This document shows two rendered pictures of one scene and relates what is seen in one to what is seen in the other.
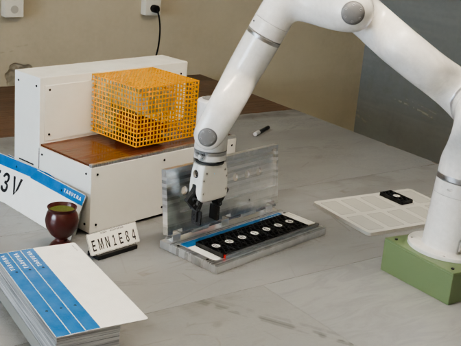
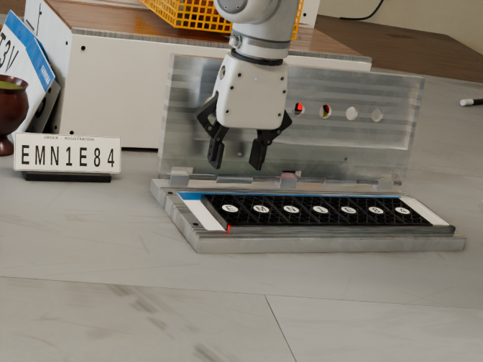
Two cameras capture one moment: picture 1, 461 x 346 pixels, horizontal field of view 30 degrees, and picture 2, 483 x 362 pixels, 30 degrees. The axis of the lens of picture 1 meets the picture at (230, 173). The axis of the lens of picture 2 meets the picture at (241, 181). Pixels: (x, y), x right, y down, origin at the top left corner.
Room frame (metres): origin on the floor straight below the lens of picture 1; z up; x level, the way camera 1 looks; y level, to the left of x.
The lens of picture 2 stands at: (0.94, -0.40, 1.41)
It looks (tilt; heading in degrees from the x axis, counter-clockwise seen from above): 20 degrees down; 21
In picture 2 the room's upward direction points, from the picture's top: 12 degrees clockwise
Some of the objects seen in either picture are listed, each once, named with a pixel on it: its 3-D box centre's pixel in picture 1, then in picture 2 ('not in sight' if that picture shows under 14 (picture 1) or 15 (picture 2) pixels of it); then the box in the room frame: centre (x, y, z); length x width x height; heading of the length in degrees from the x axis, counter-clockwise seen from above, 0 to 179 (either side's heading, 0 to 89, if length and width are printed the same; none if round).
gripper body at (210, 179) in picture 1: (208, 176); (250, 86); (2.11, 0.06, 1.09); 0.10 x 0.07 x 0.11; 138
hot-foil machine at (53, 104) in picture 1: (149, 130); (241, 25); (2.51, 0.26, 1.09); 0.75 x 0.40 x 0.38; 138
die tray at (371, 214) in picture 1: (390, 210); not in sight; (2.50, -0.50, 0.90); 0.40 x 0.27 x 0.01; 123
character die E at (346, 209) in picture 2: (266, 231); (347, 213); (2.18, -0.11, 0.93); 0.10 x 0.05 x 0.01; 48
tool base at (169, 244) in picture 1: (245, 234); (309, 210); (2.16, -0.06, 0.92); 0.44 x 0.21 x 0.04; 138
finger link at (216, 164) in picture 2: (193, 213); (210, 144); (2.07, 0.09, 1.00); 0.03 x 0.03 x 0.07; 48
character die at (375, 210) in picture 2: (278, 226); (374, 213); (2.22, -0.14, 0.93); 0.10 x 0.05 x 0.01; 48
